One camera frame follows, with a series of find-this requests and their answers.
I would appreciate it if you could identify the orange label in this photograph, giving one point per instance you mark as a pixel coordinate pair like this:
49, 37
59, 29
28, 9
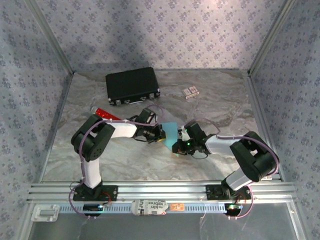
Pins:
177, 207

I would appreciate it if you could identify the black left controller board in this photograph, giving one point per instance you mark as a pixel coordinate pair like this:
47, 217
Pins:
92, 207

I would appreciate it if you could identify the playing card box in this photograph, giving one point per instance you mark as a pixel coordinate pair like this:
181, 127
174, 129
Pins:
190, 92

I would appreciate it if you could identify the aluminium side rail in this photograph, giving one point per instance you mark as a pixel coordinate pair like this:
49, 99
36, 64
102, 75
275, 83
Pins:
260, 112
55, 125

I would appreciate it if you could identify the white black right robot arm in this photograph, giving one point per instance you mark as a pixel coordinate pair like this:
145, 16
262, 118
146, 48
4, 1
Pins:
217, 146

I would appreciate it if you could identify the black briefcase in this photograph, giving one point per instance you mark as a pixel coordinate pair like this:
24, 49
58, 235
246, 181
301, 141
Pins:
131, 83

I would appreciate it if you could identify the black right controller board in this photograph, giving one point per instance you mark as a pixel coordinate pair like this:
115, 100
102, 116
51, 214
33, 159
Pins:
232, 208

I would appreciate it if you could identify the newspaper wrapped roll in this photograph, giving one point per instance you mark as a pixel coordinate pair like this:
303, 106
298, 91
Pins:
150, 207

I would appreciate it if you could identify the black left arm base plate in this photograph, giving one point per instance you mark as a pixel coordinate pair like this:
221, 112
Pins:
112, 193

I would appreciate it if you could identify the aluminium corner post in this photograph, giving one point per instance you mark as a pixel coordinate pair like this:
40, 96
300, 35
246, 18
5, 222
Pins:
51, 37
271, 37

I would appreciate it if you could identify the white plastic bracket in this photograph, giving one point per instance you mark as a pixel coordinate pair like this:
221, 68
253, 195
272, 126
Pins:
45, 213

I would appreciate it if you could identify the red glitter tube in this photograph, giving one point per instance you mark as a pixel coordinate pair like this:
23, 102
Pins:
105, 114

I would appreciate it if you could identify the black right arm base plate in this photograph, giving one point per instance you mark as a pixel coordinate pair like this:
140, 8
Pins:
212, 192

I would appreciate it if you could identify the long aluminium base rail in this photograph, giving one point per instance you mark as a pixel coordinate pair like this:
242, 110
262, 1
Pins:
162, 191

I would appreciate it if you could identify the light blue paper sheet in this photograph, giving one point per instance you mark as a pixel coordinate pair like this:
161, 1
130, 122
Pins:
170, 140

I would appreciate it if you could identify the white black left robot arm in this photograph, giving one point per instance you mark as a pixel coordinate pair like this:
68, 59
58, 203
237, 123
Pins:
122, 130

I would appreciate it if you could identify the black controller board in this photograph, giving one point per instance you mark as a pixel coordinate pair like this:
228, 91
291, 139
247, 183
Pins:
232, 208
92, 207

